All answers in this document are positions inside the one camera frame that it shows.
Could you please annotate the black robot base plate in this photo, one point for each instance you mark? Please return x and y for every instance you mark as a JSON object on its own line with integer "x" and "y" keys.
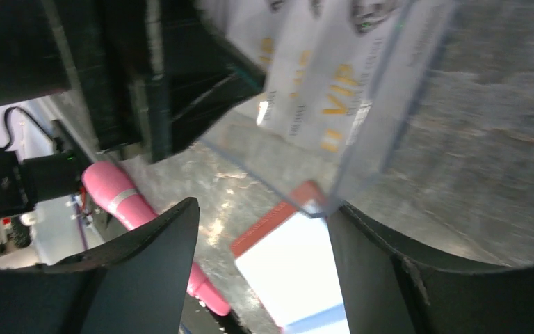
{"x": 142, "y": 275}

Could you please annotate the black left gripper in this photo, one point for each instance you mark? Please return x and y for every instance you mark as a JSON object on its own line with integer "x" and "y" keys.
{"x": 102, "y": 51}

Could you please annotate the stack of silver VIP cards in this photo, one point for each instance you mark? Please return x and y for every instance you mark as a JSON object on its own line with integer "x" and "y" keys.
{"x": 320, "y": 59}

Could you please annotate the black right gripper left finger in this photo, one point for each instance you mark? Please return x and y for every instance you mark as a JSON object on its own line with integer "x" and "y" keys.
{"x": 46, "y": 298}

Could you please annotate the clear plastic card box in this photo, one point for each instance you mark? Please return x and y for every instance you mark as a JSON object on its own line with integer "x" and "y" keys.
{"x": 283, "y": 167}

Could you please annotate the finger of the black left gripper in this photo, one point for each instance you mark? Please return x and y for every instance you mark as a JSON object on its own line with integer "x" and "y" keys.
{"x": 206, "y": 76}

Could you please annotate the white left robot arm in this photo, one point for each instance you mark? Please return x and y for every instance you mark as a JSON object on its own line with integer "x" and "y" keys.
{"x": 23, "y": 184}

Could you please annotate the pink cylindrical wand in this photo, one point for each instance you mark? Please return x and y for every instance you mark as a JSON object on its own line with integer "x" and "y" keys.
{"x": 113, "y": 190}

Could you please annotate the red leather card holder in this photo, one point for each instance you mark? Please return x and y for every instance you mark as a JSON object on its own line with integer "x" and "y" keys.
{"x": 286, "y": 258}

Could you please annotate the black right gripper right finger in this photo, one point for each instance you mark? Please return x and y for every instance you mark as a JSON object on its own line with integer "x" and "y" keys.
{"x": 392, "y": 283}

